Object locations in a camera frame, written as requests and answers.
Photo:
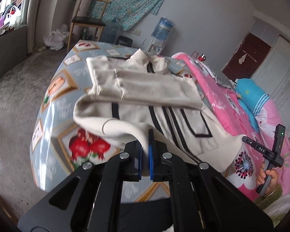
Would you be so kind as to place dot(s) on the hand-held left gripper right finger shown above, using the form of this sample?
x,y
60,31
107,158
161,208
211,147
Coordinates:
x,y
151,149

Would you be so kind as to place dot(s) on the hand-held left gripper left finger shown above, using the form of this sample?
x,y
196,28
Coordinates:
x,y
140,159

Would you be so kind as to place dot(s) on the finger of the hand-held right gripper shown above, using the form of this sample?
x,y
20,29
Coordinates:
x,y
246,140

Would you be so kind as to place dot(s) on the beige zip jacket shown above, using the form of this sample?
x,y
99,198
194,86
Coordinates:
x,y
145,89

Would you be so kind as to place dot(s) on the person's right hand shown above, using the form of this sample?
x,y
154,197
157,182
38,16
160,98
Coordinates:
x,y
272,176

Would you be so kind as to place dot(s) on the pink floral blanket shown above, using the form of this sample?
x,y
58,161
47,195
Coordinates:
x,y
222,106

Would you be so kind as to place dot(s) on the blue pillow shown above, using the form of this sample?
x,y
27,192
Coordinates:
x,y
251,94

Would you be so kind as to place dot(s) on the green fuzzy robe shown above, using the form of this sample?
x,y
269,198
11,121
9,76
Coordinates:
x,y
288,207

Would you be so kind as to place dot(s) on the grey lace cloth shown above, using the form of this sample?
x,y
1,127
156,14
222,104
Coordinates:
x,y
220,77

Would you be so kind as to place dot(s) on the white wardrobe door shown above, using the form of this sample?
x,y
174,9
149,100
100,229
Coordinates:
x,y
280,77

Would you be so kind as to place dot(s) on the patterned tablecloth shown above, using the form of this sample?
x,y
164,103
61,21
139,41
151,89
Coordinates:
x,y
62,130

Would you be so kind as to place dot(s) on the brown door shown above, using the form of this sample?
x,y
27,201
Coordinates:
x,y
246,53

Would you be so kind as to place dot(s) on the red candle jar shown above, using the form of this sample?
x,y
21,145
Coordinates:
x,y
202,58

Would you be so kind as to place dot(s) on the clear glass jar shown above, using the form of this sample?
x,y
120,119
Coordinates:
x,y
195,54

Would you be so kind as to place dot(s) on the white water dispenser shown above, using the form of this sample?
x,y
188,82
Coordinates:
x,y
156,47

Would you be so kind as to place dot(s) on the black stool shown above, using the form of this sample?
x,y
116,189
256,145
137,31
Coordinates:
x,y
124,41

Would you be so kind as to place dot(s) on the blue water bottle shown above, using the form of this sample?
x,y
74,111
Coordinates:
x,y
162,29

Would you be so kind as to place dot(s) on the empty water jug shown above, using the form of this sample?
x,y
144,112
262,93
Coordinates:
x,y
111,32

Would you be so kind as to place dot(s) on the wooden chair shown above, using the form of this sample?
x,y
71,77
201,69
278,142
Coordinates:
x,y
88,21

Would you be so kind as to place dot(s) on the white plastic bag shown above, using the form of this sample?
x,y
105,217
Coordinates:
x,y
15,18
54,38

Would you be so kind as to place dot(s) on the white cardboard box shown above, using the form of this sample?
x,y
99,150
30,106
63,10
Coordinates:
x,y
82,9

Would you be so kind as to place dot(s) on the dark grey cabinet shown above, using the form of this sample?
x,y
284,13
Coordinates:
x,y
7,50

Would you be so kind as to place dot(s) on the grey curtain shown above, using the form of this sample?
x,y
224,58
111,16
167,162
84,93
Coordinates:
x,y
37,9

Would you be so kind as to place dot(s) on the wall socket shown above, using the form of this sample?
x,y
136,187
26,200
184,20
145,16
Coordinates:
x,y
135,31

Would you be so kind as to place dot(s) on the floral wall cloth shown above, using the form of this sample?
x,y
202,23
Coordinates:
x,y
130,2

